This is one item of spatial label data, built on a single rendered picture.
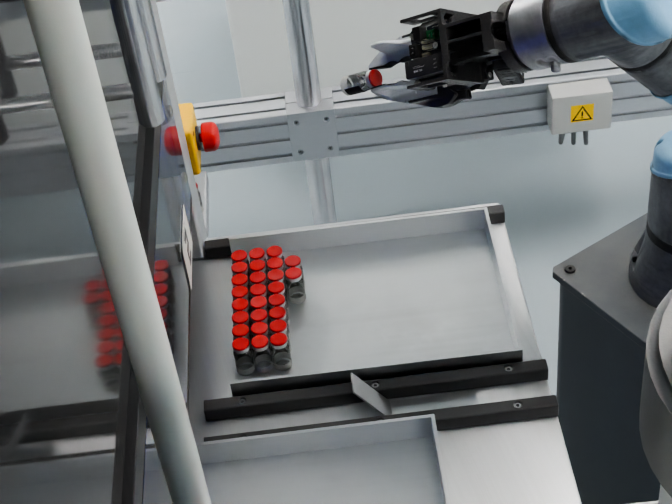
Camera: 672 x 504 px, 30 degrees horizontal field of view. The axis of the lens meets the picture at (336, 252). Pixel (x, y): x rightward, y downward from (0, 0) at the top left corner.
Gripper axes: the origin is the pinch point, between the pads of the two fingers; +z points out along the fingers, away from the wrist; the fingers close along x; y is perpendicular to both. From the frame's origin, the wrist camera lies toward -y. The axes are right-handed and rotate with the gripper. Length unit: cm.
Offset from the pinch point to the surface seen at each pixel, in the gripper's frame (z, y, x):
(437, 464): 0.7, -3.1, 42.6
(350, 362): 15.2, -6.5, 31.0
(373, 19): 106, -125, -45
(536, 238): 79, -144, 12
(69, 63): -38, 69, 12
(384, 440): 6.7, -1.6, 39.7
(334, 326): 19.4, -8.8, 26.6
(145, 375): -27, 57, 28
